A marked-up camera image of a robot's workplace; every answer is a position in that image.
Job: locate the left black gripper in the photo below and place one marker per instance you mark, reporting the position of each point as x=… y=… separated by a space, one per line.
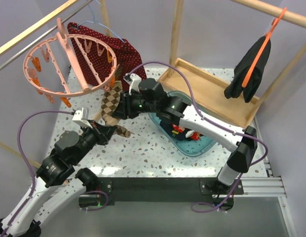
x=104 y=133

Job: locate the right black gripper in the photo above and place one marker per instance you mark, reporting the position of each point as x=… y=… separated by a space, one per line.
x=124 y=110

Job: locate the navy green striped sock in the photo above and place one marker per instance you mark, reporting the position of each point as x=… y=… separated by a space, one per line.
x=167 y=127

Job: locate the navy buckle sock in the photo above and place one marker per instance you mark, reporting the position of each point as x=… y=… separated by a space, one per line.
x=182 y=135

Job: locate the pink round sock hanger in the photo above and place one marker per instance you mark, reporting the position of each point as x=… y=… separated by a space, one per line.
x=43 y=72

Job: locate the red black argyle sock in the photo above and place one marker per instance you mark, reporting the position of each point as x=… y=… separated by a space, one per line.
x=196 y=136

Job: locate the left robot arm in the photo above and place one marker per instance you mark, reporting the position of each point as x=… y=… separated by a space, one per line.
x=43 y=199

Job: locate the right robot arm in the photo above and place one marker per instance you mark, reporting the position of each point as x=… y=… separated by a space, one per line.
x=148 y=96

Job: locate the brown striped hanging socks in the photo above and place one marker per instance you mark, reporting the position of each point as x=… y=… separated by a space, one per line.
x=109 y=104

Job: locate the orange plastic hanger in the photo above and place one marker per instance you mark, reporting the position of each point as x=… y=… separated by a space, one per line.
x=262 y=49

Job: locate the red polka dot garment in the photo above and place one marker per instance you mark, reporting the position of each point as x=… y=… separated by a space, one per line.
x=127 y=56

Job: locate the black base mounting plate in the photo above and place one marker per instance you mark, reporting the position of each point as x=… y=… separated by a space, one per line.
x=109 y=191

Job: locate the teal plastic basin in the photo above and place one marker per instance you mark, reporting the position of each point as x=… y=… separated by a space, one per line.
x=190 y=148

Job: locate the right wooden clothes rack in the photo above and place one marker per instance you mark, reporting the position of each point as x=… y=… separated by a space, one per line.
x=208 y=90

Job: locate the wooden clothes rack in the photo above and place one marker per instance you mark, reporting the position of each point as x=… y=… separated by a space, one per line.
x=208 y=90
x=26 y=33

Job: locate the black hanging garment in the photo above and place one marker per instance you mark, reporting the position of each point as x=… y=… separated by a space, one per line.
x=235 y=89

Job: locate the left wooden clothes rack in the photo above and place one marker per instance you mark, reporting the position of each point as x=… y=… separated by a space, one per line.
x=26 y=33

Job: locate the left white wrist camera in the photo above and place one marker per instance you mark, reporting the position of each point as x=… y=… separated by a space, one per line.
x=80 y=117

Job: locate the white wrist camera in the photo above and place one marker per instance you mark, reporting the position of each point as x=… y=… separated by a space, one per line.
x=80 y=117
x=133 y=80

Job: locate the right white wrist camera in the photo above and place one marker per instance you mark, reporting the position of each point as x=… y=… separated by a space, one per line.
x=133 y=80

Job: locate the blue wire hanger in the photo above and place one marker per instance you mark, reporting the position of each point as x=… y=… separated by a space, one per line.
x=105 y=19

